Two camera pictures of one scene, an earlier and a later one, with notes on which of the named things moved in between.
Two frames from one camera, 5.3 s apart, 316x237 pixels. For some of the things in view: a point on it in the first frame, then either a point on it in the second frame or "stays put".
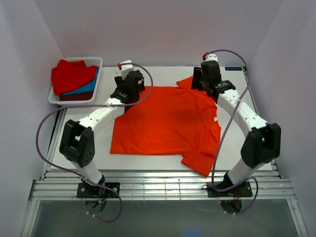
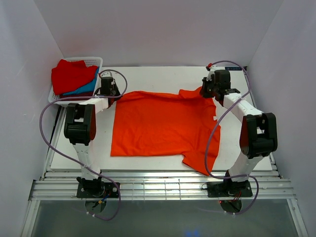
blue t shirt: x=88 y=88 stays put
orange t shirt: x=178 y=120 stays put
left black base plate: x=84 y=190 stays put
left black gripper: x=120 y=83 → x=115 y=87
